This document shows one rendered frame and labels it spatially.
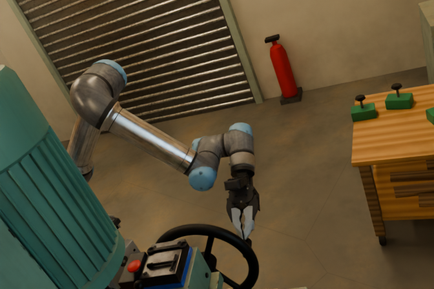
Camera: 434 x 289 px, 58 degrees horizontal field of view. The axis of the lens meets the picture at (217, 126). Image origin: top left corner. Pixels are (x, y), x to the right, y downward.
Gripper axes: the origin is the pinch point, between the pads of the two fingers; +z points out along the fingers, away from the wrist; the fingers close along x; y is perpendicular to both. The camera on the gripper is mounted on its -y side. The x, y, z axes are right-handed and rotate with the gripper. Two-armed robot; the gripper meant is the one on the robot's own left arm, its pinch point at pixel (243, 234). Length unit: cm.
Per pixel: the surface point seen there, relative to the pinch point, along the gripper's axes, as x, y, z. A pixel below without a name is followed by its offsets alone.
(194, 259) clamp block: 6.3, -18.9, 10.3
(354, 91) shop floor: -52, 179, -164
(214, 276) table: 4.7, -10.1, 12.3
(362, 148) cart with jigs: -39, 59, -50
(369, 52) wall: -70, 167, -191
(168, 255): 10.7, -23.1, 10.0
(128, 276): 18.5, -25.8, 14.4
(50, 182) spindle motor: 6, -66, 12
